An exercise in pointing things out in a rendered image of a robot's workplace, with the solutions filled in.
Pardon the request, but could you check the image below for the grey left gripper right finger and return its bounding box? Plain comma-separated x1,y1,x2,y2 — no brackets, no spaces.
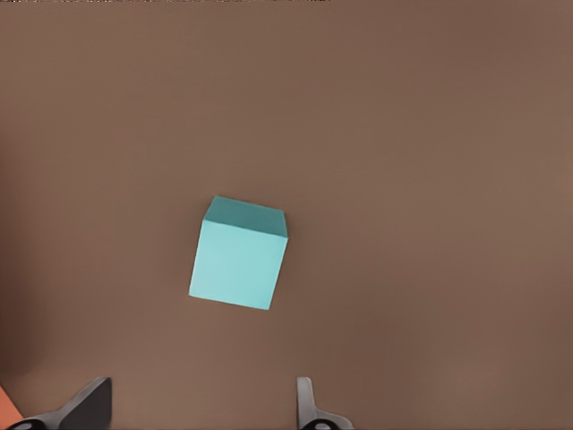
295,376,355,430

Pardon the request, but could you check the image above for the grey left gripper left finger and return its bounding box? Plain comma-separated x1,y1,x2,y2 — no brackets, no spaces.
1,376,113,430

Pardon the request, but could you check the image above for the orange red block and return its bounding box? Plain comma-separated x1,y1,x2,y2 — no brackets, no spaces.
0,385,24,430

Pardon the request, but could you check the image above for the light blue cube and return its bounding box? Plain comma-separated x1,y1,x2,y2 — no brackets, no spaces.
188,194,290,312

